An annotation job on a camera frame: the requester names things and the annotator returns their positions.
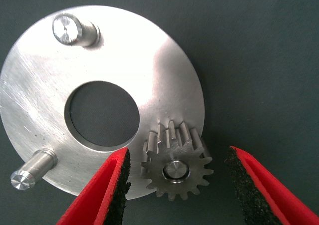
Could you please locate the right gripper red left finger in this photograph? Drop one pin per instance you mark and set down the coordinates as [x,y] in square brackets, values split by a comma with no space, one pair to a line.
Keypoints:
[99,190]

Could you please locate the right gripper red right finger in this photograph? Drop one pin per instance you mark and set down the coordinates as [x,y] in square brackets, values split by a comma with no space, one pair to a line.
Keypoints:
[266,190]

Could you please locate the small steel planetary gear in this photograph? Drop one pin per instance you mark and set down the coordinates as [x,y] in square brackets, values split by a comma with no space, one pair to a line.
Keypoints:
[197,170]

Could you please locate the round metal carrier plate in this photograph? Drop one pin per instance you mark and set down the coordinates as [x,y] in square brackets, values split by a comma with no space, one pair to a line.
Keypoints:
[37,85]

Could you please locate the dark table cloth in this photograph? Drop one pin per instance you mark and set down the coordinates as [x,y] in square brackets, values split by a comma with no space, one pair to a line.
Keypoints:
[261,60]

